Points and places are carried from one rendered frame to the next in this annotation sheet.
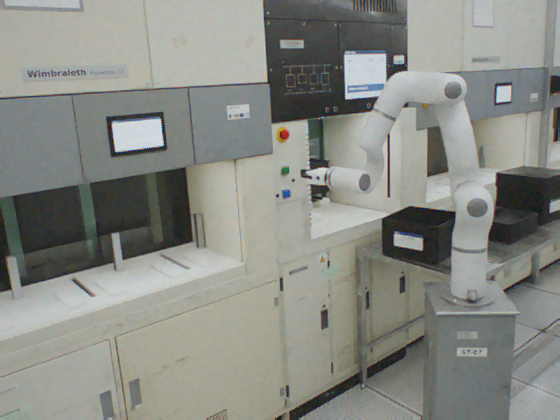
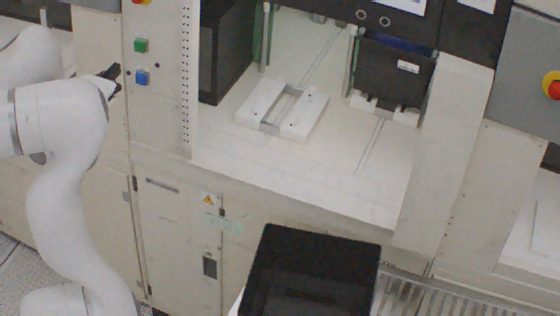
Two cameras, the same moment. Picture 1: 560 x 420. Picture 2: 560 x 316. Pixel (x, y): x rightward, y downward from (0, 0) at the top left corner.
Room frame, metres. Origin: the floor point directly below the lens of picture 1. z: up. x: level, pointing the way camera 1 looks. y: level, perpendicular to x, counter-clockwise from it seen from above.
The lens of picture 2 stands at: (1.65, -1.37, 2.09)
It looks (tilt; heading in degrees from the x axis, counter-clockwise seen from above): 42 degrees down; 56
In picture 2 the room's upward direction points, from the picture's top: 6 degrees clockwise
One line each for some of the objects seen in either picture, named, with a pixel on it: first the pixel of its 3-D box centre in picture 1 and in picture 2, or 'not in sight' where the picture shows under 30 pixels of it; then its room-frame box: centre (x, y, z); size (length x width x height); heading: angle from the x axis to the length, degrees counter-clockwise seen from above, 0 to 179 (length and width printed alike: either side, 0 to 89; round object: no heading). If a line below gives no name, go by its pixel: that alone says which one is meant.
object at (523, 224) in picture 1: (496, 220); not in sight; (2.44, -1.11, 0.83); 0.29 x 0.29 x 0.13; 38
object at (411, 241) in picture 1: (422, 233); (309, 300); (2.23, -0.67, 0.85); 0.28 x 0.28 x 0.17; 47
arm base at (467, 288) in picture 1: (468, 272); not in sight; (1.72, -0.69, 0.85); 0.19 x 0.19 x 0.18
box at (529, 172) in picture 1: (532, 193); not in sight; (2.71, -1.42, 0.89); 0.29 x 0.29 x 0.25; 34
